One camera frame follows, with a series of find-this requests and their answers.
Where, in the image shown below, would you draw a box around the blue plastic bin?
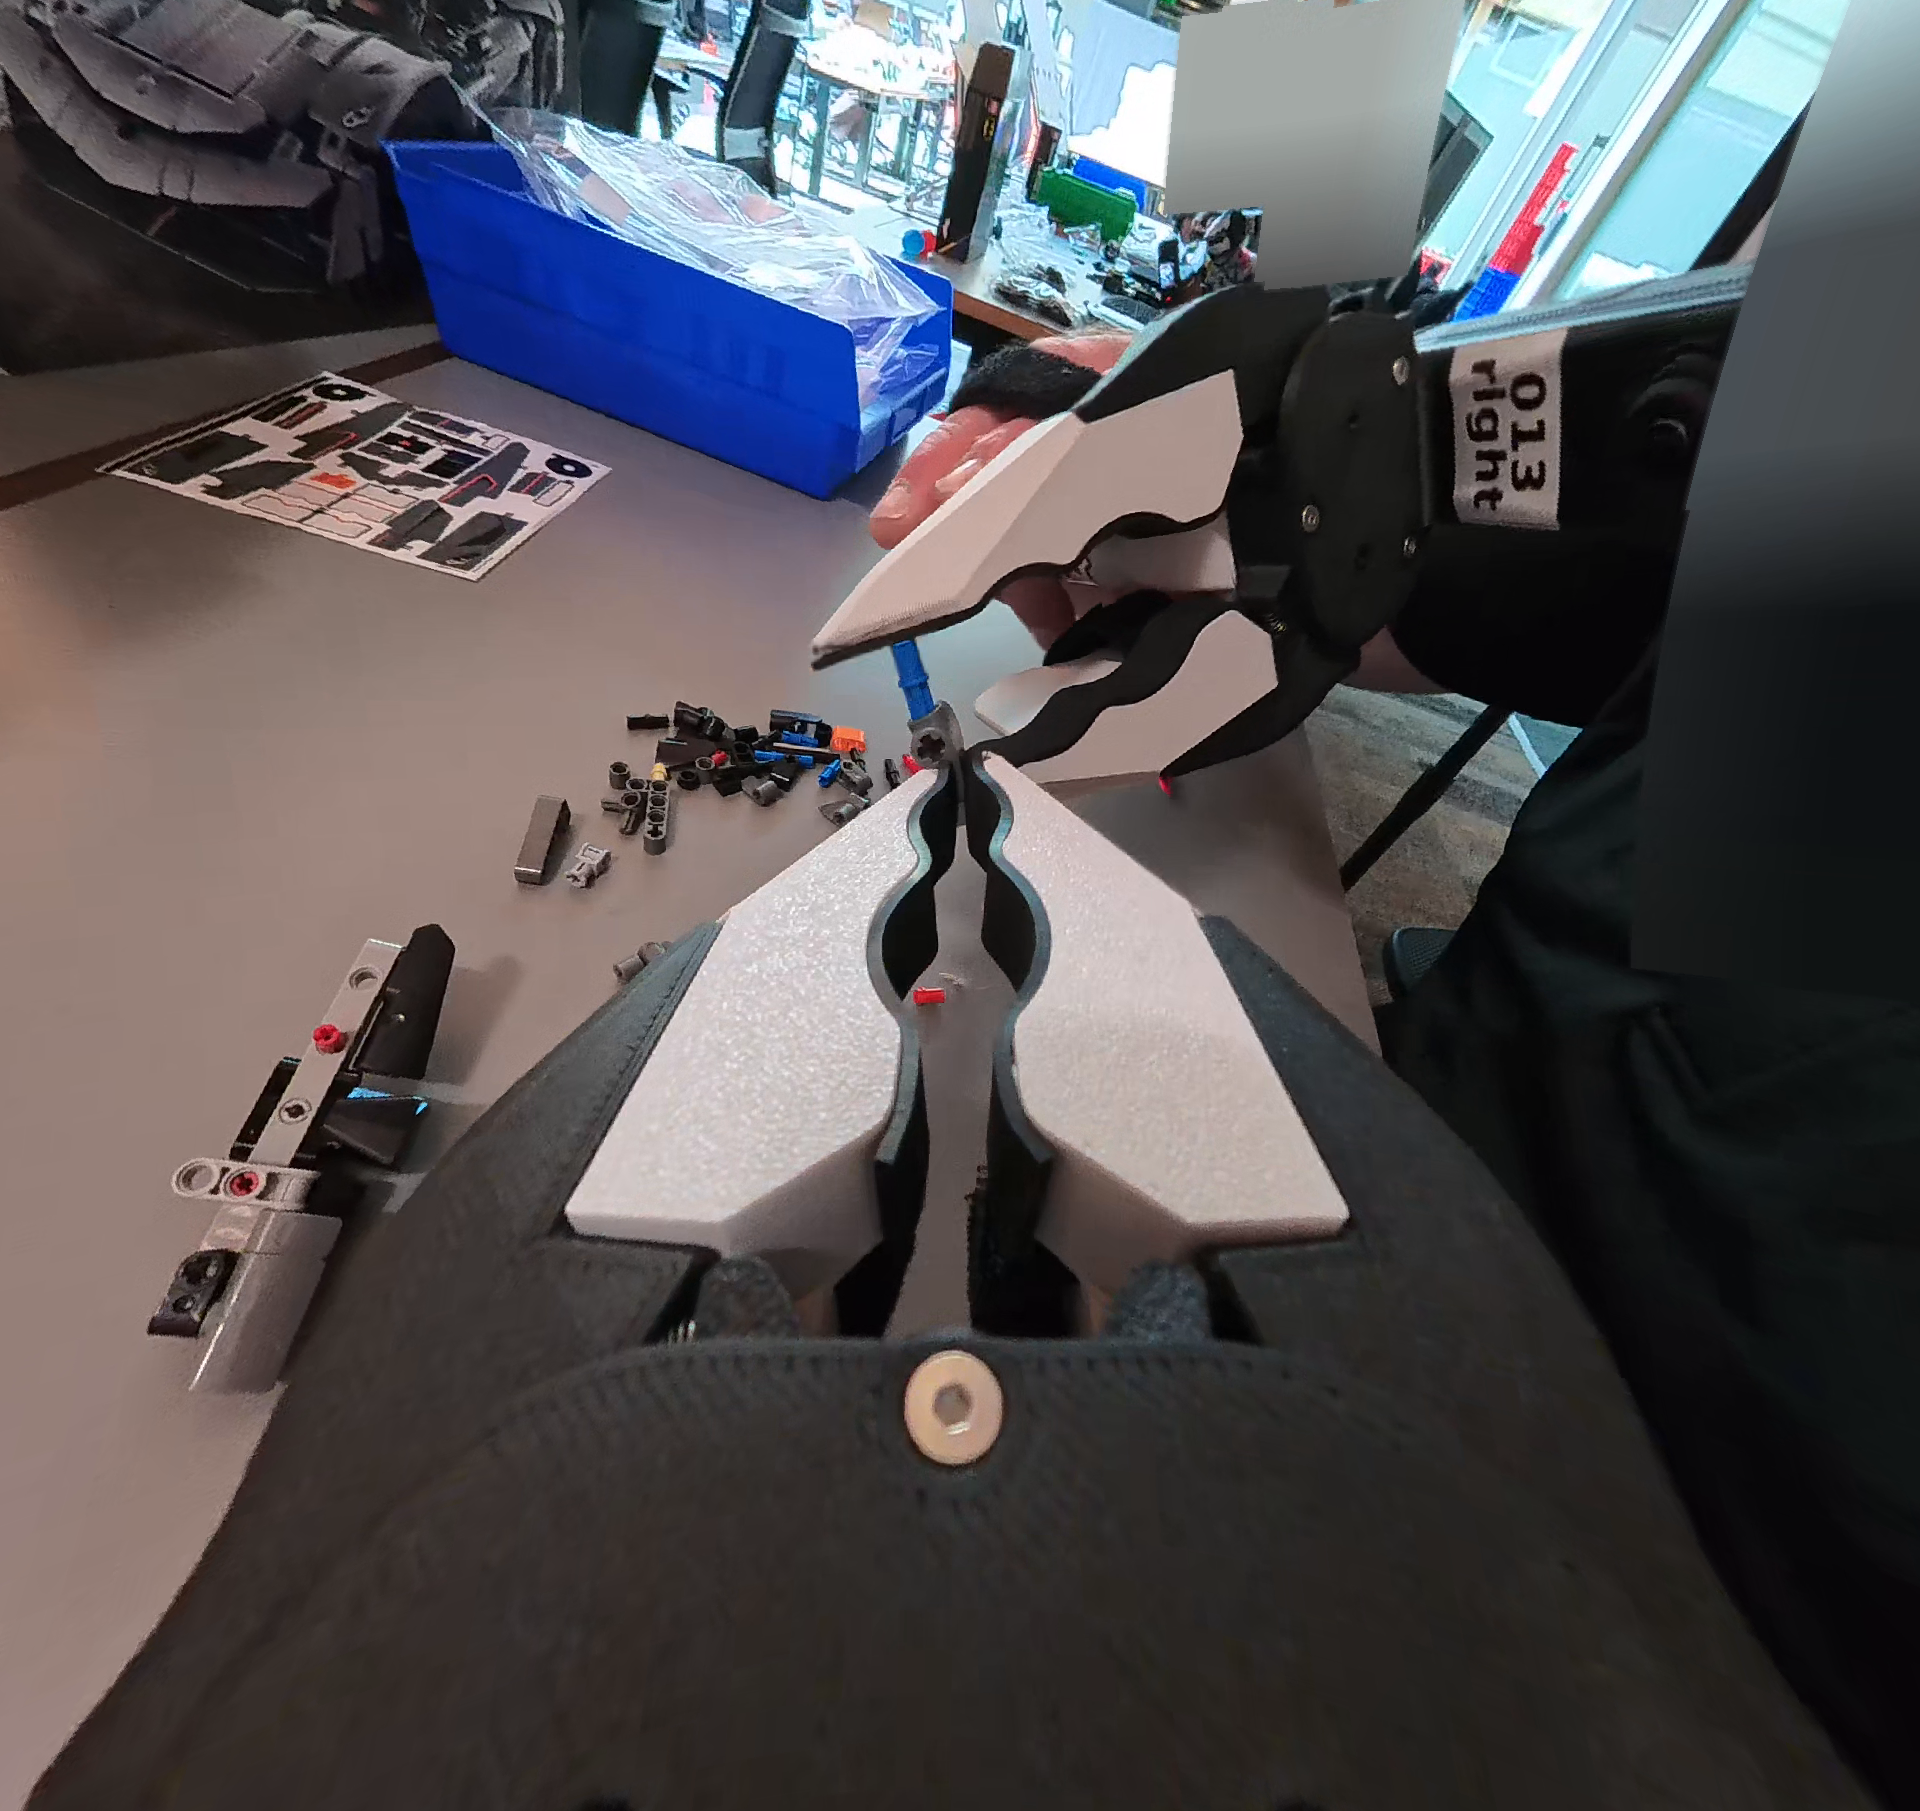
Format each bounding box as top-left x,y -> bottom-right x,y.
383,138 -> 959,502

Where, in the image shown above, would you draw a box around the clear plastic bags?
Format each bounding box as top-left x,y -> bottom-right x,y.
451,105 -> 950,412

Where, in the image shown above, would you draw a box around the pile of small lego pieces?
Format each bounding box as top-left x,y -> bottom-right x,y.
607,699 -> 879,854

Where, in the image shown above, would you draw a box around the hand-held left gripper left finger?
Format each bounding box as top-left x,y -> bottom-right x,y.
564,777 -> 959,1336

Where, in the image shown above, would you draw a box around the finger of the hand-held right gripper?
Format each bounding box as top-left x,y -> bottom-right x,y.
973,593 -> 1296,781
810,372 -> 1250,668

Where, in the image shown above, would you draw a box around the dark lego set box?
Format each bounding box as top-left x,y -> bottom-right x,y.
0,0 -> 579,375

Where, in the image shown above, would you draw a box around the person's right hand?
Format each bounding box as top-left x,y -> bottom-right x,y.
871,324 -> 1165,650

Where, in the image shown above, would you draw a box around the grey black lego subassembly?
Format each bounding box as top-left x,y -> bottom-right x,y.
147,923 -> 458,1396

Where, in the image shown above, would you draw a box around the stacked red blue bins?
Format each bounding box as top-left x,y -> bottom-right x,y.
1464,146 -> 1577,320

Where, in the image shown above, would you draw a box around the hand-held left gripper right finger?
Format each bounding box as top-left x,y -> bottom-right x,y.
964,757 -> 1352,1336

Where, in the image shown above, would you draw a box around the printed sticker sheet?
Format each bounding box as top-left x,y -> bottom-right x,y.
97,372 -> 611,583

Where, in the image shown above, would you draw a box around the black upright box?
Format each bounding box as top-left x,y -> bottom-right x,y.
938,41 -> 1038,260

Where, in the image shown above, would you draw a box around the person's black clothing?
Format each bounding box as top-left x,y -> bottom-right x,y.
1371,731 -> 1920,1811

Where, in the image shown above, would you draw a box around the green plastic bin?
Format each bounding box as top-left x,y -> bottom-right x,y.
1036,161 -> 1141,242

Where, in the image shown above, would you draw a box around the black office chair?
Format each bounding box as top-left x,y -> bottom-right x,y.
721,0 -> 819,195
576,0 -> 707,139

